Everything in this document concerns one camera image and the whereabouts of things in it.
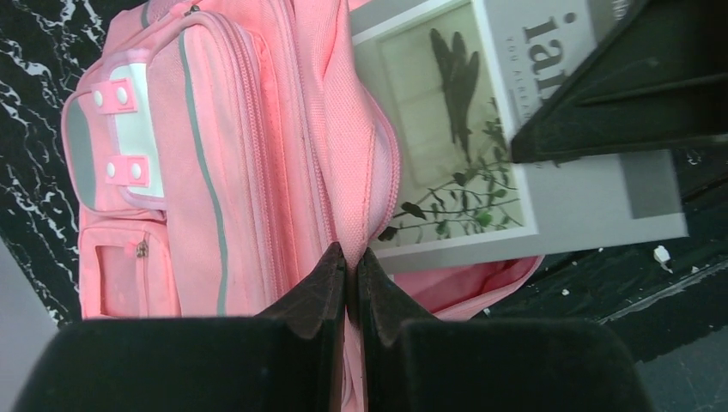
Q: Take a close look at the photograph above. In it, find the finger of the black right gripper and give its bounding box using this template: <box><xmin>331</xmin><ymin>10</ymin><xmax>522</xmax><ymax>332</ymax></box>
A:
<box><xmin>510</xmin><ymin>1</ymin><xmax>727</xmax><ymax>163</ymax></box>

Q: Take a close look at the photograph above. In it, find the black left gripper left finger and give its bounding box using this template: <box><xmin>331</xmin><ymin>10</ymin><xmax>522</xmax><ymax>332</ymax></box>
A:
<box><xmin>14</xmin><ymin>243</ymin><xmax>346</xmax><ymax>411</ymax></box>

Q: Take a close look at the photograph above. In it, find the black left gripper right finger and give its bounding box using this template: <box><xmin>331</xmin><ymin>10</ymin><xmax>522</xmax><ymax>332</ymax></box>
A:
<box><xmin>357</xmin><ymin>251</ymin><xmax>652</xmax><ymax>411</ymax></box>

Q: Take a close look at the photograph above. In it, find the large grey white book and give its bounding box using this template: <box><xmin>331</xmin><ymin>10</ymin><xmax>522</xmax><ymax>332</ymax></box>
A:
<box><xmin>350</xmin><ymin>1</ymin><xmax>688</xmax><ymax>274</ymax></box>

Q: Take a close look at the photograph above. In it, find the pink student backpack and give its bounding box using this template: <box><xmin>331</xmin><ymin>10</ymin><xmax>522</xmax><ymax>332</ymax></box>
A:
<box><xmin>60</xmin><ymin>0</ymin><xmax>545</xmax><ymax>412</ymax></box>

